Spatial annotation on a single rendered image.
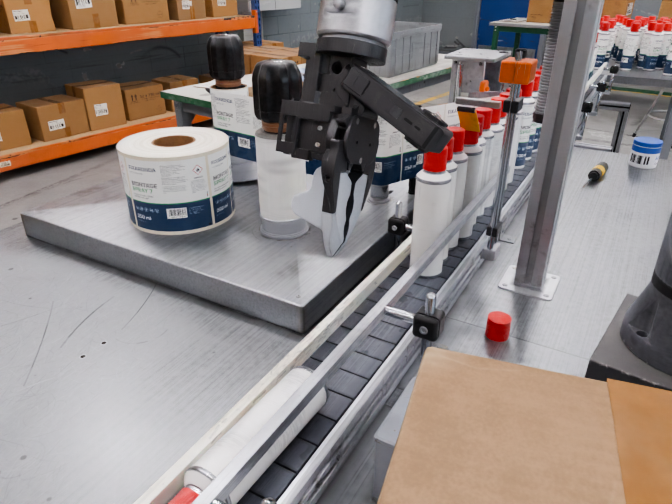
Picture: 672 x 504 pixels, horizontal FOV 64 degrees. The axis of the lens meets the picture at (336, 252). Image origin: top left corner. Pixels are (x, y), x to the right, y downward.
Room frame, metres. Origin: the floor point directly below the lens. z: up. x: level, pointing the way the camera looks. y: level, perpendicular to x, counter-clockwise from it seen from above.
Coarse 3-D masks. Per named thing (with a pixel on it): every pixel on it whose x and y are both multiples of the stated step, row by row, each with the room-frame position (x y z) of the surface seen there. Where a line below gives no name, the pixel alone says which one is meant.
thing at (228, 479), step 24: (480, 192) 0.88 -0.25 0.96; (408, 288) 0.58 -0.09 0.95; (360, 336) 0.47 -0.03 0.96; (336, 360) 0.43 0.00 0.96; (312, 384) 0.39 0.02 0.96; (288, 408) 0.36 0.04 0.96; (264, 432) 0.33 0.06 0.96; (240, 456) 0.31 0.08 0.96; (216, 480) 0.28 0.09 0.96; (240, 480) 0.29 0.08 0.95
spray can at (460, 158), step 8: (448, 128) 0.84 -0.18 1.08; (456, 128) 0.84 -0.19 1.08; (456, 136) 0.83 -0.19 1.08; (464, 136) 0.84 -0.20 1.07; (456, 144) 0.83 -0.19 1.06; (456, 152) 0.83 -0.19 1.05; (456, 160) 0.82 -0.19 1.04; (464, 160) 0.82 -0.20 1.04; (464, 168) 0.82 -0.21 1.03; (456, 176) 0.82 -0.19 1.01; (464, 176) 0.83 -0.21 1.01; (456, 184) 0.82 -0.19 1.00; (464, 184) 0.83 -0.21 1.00; (456, 192) 0.82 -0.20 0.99; (456, 200) 0.82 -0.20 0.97; (456, 208) 0.82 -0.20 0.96; (456, 216) 0.82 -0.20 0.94; (456, 240) 0.83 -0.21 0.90
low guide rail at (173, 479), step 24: (408, 240) 0.79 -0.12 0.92; (384, 264) 0.71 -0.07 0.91; (360, 288) 0.64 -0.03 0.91; (336, 312) 0.58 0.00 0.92; (312, 336) 0.53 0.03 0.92; (288, 360) 0.48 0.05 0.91; (264, 384) 0.44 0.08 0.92; (240, 408) 0.41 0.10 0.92; (216, 432) 0.38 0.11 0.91; (192, 456) 0.35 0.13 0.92; (168, 480) 0.32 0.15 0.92
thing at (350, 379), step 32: (512, 192) 1.09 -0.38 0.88; (480, 224) 0.93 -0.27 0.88; (448, 256) 0.80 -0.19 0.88; (384, 288) 0.70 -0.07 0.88; (416, 288) 0.70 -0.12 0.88; (352, 320) 0.61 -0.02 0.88; (384, 320) 0.61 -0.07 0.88; (320, 352) 0.54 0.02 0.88; (384, 352) 0.54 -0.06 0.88; (352, 384) 0.48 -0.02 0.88; (320, 416) 0.43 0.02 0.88; (288, 448) 0.39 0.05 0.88; (288, 480) 0.35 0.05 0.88
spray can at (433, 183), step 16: (432, 160) 0.73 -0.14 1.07; (416, 176) 0.75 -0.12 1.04; (432, 176) 0.73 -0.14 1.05; (448, 176) 0.74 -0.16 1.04; (416, 192) 0.74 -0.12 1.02; (432, 192) 0.72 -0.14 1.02; (448, 192) 0.73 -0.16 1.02; (416, 208) 0.74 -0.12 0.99; (432, 208) 0.72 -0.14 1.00; (416, 224) 0.74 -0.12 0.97; (432, 224) 0.72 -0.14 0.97; (416, 240) 0.73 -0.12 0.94; (432, 240) 0.72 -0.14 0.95; (416, 256) 0.73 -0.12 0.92; (432, 272) 0.72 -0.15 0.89
